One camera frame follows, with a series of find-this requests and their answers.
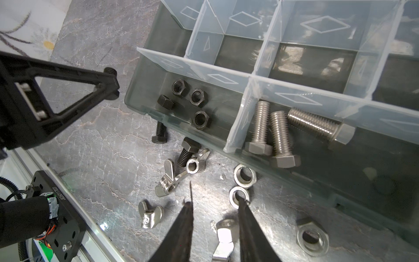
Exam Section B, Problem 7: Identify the silver wing nut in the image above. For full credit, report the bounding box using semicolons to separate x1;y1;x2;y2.
155;148;210;198
138;201;164;229
212;242;235;262

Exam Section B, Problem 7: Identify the black hex nut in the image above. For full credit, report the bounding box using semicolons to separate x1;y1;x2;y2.
157;95;175;110
171;79;189;97
193;110;211;130
189;88;208;108

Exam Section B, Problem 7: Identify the silver hex bolt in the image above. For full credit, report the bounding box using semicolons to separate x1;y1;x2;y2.
245;101;272;156
287;108;356;145
270;111;301;169

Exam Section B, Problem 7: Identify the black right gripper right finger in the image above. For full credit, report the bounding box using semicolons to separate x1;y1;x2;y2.
238;196;281;262

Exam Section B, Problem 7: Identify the green transparent compartment box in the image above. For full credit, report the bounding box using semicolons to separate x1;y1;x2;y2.
125;1;419;246

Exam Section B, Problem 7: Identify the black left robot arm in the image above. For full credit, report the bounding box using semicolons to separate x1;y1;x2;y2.
1;52;120;247

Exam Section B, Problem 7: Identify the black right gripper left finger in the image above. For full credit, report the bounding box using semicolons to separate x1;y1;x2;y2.
148;182;194;262

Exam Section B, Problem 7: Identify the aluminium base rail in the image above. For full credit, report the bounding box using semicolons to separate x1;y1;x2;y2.
1;148;126;262

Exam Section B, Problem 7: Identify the black hex bolt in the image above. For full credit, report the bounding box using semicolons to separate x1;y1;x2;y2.
103;67;117;77
177;137;201;168
152;121;168;144

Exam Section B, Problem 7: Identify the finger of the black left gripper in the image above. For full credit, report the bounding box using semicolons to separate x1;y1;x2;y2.
1;52;120;149

